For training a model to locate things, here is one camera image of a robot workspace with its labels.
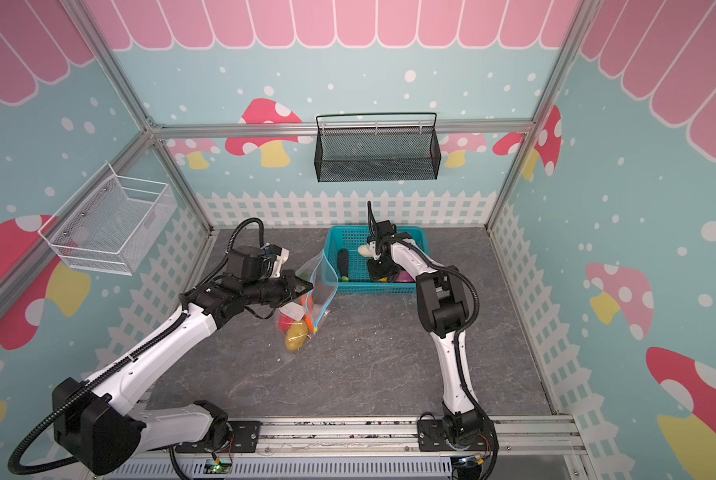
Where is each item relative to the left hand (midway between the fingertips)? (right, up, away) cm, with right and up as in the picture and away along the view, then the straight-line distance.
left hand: (312, 292), depth 76 cm
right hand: (+17, +4, +28) cm, 33 cm away
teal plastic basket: (+8, +16, +33) cm, 38 cm away
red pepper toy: (-11, -11, +13) cm, 20 cm away
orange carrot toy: (-3, -8, +9) cm, 12 cm away
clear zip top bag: (+1, +5, +3) cm, 6 cm away
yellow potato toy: (-7, -14, +10) cm, 18 cm away
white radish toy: (+13, +11, +32) cm, 37 cm away
